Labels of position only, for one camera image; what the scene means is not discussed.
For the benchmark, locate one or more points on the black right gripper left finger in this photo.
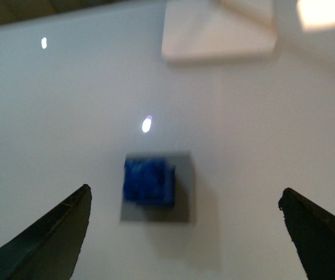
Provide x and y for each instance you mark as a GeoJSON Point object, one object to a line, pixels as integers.
{"type": "Point", "coordinates": [50, 247]}

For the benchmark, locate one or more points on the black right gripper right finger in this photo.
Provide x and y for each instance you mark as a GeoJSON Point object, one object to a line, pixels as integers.
{"type": "Point", "coordinates": [312, 230]}

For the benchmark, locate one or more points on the blue block part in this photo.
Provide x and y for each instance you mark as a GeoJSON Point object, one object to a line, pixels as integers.
{"type": "Point", "coordinates": [149, 181]}

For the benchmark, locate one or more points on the gray cube base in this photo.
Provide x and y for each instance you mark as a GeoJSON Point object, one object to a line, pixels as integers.
{"type": "Point", "coordinates": [184, 209]}

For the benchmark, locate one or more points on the white desk lamp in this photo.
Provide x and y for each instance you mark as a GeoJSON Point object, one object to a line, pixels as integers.
{"type": "Point", "coordinates": [213, 31]}

